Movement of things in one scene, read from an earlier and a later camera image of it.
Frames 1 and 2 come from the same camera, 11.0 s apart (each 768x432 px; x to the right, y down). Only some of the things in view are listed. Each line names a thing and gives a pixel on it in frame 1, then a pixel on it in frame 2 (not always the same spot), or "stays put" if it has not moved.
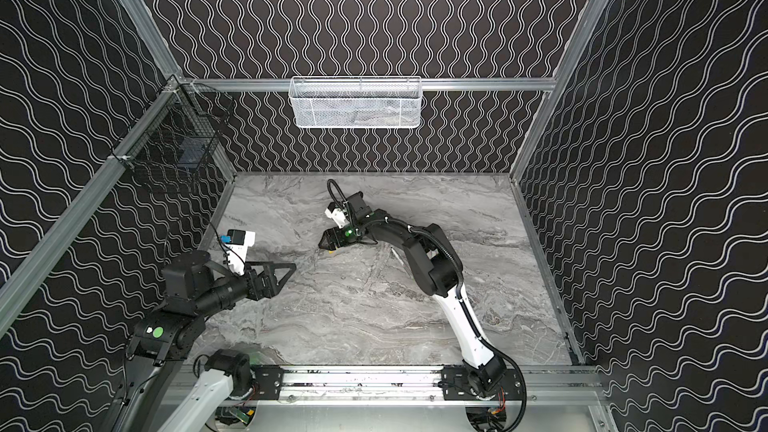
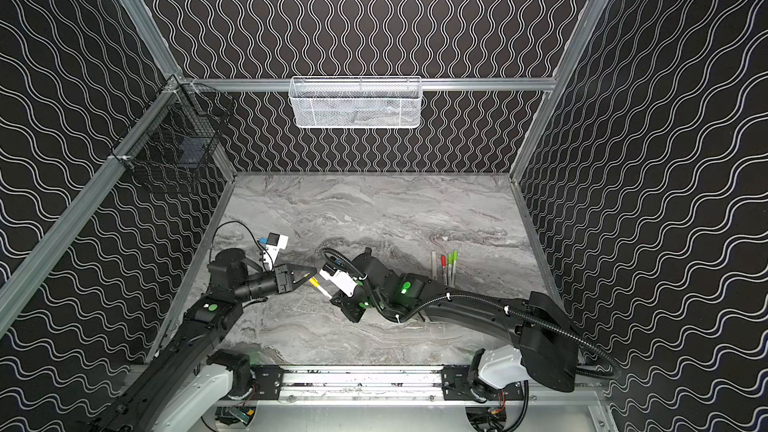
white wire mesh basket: [355, 102] stays put
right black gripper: [334, 237] → [350, 298]
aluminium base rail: [393, 385] stays put
